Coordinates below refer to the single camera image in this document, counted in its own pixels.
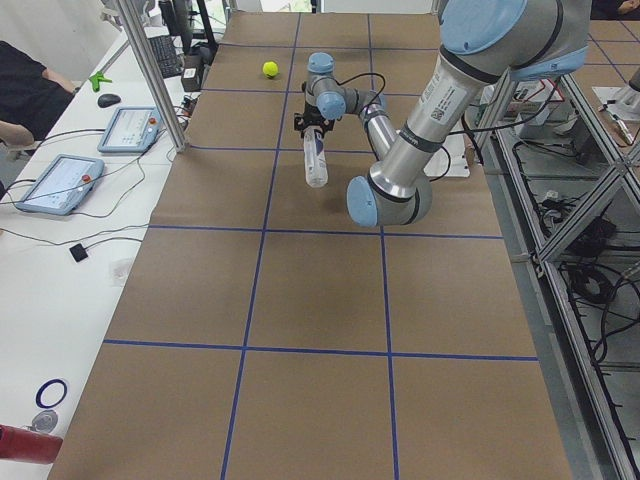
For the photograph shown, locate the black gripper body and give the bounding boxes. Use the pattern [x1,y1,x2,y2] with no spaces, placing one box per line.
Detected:
[293,105,335,132]

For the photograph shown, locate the clear tennis ball can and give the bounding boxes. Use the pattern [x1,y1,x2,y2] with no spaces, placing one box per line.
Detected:
[303,127,328,188]

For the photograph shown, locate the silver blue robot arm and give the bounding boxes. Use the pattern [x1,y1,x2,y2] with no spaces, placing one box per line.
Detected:
[294,0,591,227]

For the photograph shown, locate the far yellow tennis ball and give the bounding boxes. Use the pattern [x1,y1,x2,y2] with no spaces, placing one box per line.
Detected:
[262,61,279,79]

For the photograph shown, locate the black box with label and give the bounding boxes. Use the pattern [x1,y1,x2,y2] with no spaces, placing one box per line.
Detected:
[181,55,204,93]

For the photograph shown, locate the black keyboard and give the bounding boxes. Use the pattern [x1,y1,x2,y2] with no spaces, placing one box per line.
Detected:
[148,35,182,78]

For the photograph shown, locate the far blue teach pendant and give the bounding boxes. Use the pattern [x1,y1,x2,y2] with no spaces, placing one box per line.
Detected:
[97,106,163,154]

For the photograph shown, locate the blue teach pendant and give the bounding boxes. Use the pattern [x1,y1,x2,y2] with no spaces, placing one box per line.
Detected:
[97,106,163,154]
[15,154,105,216]

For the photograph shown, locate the black computer mouse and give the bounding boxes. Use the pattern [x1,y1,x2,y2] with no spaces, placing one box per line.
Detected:
[97,93,121,108]

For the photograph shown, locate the brown paper table cover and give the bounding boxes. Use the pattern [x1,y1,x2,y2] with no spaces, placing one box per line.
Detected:
[51,14,572,479]

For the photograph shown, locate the green plastic clamp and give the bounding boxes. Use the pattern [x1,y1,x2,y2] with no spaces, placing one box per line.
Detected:
[89,71,112,92]

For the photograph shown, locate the near blue teach pendant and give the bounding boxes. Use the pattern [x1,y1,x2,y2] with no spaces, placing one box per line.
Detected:
[15,154,105,216]

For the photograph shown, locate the small black square puck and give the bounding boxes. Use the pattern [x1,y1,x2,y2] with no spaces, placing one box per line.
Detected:
[69,243,88,263]

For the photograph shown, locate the seated person in black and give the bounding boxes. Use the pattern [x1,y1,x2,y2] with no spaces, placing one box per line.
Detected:
[1,41,76,147]

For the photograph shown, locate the silver metal disc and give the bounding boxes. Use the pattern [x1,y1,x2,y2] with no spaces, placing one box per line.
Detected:
[28,409,59,434]

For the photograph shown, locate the red cylinder bottle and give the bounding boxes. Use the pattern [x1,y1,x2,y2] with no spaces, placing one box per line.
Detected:
[0,425,63,464]

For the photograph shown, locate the aluminium frame post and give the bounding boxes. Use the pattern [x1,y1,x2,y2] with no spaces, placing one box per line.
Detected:
[116,0,186,153]

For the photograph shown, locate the white camera mast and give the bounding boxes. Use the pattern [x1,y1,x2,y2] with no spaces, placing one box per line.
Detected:
[424,135,470,179]

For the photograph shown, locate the blue tape ring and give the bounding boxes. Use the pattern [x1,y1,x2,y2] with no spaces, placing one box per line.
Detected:
[34,378,69,410]

